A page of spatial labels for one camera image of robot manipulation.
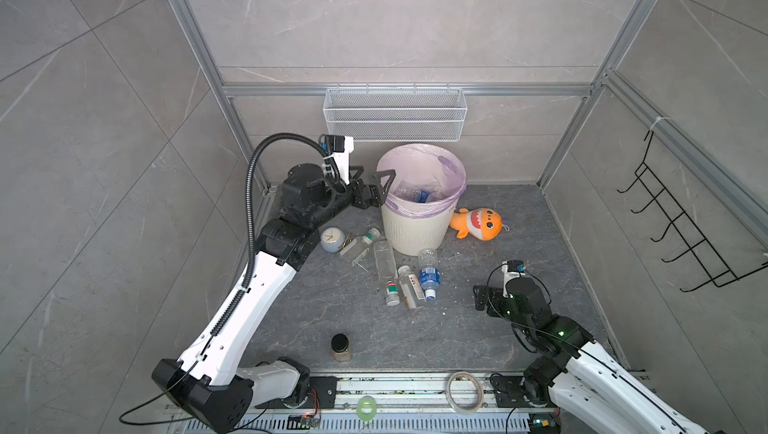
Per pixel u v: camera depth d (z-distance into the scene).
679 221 0.68
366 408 0.73
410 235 0.88
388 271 0.92
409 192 0.99
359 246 1.01
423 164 0.94
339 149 0.53
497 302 0.70
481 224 0.98
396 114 1.00
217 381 0.37
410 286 0.88
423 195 0.99
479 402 0.73
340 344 0.73
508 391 0.73
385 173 0.57
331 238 0.99
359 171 0.66
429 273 0.89
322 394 0.73
